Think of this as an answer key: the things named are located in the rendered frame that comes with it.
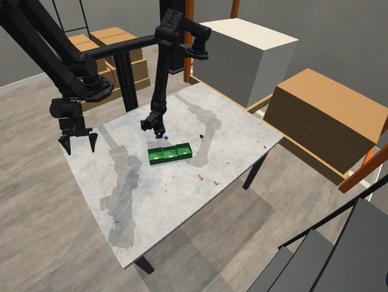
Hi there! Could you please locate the green three-compartment bin rack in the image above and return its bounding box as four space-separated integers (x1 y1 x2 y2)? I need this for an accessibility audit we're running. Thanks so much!
148 143 193 165

